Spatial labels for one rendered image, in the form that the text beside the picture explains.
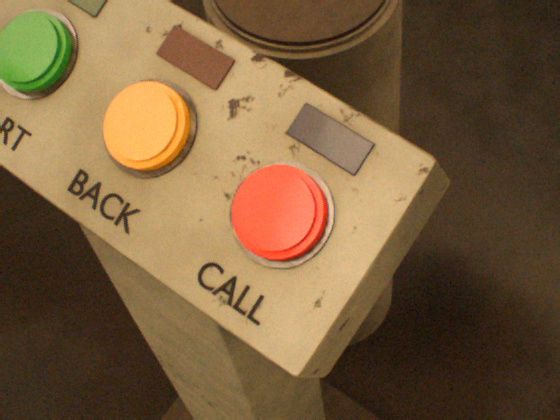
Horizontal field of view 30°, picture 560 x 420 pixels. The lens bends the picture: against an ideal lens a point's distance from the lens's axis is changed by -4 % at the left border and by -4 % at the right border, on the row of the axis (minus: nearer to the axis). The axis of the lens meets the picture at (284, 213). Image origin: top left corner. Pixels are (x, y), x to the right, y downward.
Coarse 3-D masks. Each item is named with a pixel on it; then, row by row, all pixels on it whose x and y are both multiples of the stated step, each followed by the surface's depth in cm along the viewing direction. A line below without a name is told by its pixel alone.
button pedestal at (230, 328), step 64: (0, 0) 52; (64, 0) 51; (128, 0) 50; (128, 64) 50; (256, 64) 48; (0, 128) 51; (64, 128) 50; (192, 128) 48; (256, 128) 47; (384, 128) 46; (64, 192) 50; (128, 192) 49; (192, 192) 48; (384, 192) 46; (128, 256) 48; (192, 256) 47; (256, 256) 46; (320, 256) 46; (384, 256) 46; (192, 320) 59; (256, 320) 46; (320, 320) 45; (192, 384) 78; (256, 384) 68; (320, 384) 104
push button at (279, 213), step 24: (264, 168) 46; (288, 168) 46; (240, 192) 46; (264, 192) 46; (288, 192) 45; (312, 192) 45; (240, 216) 46; (264, 216) 46; (288, 216) 45; (312, 216) 45; (240, 240) 46; (264, 240) 45; (288, 240) 45; (312, 240) 45
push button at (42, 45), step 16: (32, 16) 50; (48, 16) 50; (16, 32) 51; (32, 32) 50; (48, 32) 50; (64, 32) 50; (0, 48) 51; (16, 48) 50; (32, 48) 50; (48, 48) 50; (64, 48) 50; (0, 64) 50; (16, 64) 50; (32, 64) 50; (48, 64) 50; (64, 64) 50; (16, 80) 50; (32, 80) 50; (48, 80) 50
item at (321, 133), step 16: (304, 112) 47; (320, 112) 47; (304, 128) 47; (320, 128) 46; (336, 128) 46; (304, 144) 47; (320, 144) 46; (336, 144) 46; (352, 144) 46; (368, 144) 46; (336, 160) 46; (352, 160) 46
